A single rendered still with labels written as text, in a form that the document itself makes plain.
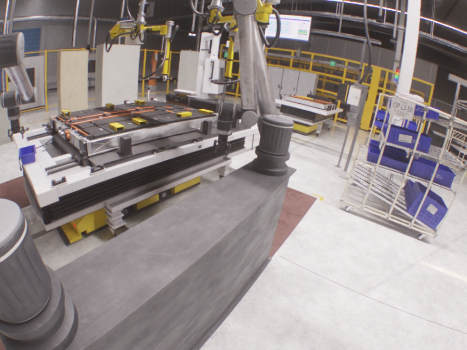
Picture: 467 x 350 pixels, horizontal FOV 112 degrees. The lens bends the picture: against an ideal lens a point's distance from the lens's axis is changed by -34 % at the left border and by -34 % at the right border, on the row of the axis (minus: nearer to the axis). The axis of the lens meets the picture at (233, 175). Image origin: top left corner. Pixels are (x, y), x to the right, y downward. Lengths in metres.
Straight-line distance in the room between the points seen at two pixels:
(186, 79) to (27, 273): 8.57
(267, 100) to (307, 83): 9.52
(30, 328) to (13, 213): 0.26
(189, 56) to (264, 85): 7.23
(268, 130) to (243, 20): 0.70
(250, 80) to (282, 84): 10.15
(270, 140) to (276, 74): 10.37
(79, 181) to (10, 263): 1.14
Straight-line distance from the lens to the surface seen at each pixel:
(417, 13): 5.38
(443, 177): 3.42
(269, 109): 1.72
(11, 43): 1.13
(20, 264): 0.54
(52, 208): 1.97
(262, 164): 1.54
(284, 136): 1.48
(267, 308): 1.87
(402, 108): 3.03
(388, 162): 3.26
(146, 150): 1.86
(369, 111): 11.49
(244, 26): 1.51
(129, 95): 7.39
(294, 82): 11.40
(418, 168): 3.31
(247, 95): 1.49
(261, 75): 1.69
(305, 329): 1.85
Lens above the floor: 1.52
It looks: 25 degrees down
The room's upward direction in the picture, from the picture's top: 8 degrees clockwise
